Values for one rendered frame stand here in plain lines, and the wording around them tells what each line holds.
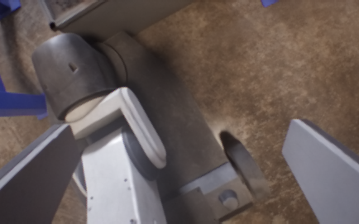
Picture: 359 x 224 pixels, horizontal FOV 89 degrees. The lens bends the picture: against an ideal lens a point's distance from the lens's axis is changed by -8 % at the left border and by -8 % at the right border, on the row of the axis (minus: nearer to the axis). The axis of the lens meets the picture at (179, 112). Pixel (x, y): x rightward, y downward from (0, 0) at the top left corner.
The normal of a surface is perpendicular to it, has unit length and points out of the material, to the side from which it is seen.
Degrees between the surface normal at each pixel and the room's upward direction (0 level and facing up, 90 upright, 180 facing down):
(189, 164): 0
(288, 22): 0
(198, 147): 0
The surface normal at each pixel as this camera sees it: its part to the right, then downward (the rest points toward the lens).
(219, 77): -0.05, 0.02
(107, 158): -0.30, -0.45
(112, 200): -0.39, -0.62
